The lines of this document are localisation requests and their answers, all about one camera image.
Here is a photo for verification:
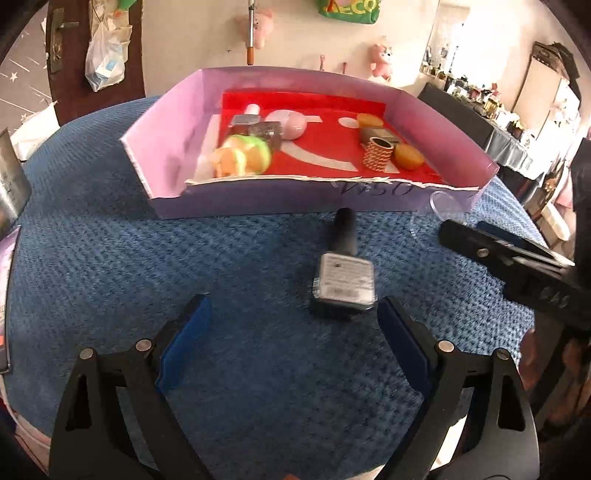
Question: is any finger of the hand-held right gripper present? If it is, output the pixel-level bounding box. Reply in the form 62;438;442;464
475;222;575;267
438;220;522;278

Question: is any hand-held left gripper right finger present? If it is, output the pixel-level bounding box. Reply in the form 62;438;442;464
376;295;540;480

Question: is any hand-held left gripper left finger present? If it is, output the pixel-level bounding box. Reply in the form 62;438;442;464
48;293;215;480

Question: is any clear plastic cap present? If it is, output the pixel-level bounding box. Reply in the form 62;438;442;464
410;191;467;241

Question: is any black nail polish bottle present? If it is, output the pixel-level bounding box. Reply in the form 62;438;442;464
309;208;376;320

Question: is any gold studded ring holder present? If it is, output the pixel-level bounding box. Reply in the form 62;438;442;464
362;137;395;172

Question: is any brown earbud case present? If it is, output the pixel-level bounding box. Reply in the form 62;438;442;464
359;127;402;151

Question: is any pink cardboard box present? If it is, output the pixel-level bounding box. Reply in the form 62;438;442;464
120;67;500;220

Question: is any green and yellow squishy toy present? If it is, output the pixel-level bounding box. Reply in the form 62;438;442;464
213;134;273;178

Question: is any pink earbud case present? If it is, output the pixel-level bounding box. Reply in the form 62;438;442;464
265;110;309;140

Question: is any glitter nail polish bottle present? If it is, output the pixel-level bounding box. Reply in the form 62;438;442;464
249;121;282;151

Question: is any pink nail polish bottle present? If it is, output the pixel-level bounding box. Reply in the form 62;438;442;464
231;104;264;134

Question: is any blue textured towel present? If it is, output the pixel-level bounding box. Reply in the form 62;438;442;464
4;95;550;472

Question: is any dark dresser table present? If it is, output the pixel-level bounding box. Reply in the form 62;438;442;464
418;83;536;176

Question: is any row of cosmetic bottles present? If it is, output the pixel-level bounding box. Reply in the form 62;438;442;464
420;41;527;134

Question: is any white wardrobe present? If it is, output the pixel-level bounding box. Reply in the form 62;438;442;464
512;41;583;139

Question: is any red printed sheet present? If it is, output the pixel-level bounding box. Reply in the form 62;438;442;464
217;92;451;188

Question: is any smartphone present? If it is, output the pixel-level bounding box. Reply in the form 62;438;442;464
0;225;23;374

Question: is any pink plush bear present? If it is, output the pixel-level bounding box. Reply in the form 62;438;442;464
369;42;395;79

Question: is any metal cup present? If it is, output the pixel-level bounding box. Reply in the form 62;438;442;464
0;128;32;234

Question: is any green tote bag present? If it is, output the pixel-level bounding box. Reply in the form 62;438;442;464
316;0;382;25

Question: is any brown door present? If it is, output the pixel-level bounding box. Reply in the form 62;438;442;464
46;0;146;125

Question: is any white plastic bag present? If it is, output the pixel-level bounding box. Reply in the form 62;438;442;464
84;23;127;92

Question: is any pink plush pig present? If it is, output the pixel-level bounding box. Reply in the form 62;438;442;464
238;10;274;49

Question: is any silver and orange pole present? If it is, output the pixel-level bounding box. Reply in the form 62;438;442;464
246;0;257;65

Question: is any metal door handle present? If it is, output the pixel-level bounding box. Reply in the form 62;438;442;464
50;8;80;73

